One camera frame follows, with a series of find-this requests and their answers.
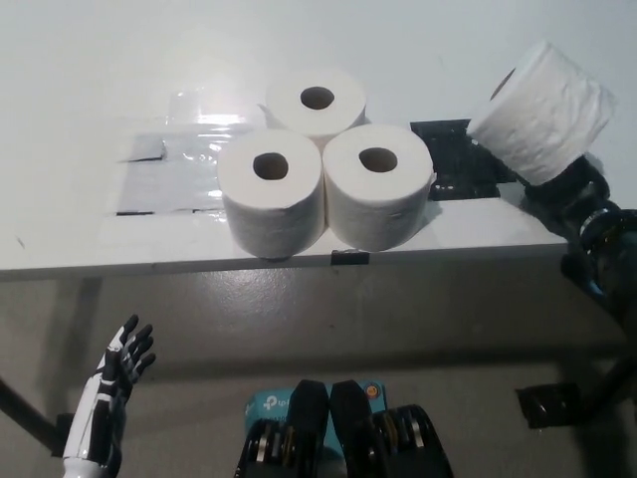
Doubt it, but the crinkled white toilet paper roll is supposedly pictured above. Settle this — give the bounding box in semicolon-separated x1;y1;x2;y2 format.
466;40;618;184

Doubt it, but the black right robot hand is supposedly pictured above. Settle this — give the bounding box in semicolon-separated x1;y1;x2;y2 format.
520;156;611;233

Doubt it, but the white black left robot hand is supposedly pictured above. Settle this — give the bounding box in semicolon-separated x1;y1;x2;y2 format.
62;314;157;462

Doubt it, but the black taped table patch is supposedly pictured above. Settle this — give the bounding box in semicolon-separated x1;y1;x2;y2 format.
409;118;525;203

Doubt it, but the black slanted table leg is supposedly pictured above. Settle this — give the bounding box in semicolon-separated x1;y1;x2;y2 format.
581;346;637;424
0;372;61;452

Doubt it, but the teal tp-link box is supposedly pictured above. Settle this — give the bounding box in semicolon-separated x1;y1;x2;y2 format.
243;377;388;444

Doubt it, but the small black tape strip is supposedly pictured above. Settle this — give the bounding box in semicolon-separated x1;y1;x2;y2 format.
330;250;371;266

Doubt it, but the smooth white toilet paper roll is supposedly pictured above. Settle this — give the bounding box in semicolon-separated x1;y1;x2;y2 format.
321;123;434;251
216;129;327;259
265;67;370;148

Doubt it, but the clear plastic sheet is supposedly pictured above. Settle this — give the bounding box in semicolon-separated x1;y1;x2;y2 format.
102;87;270;218

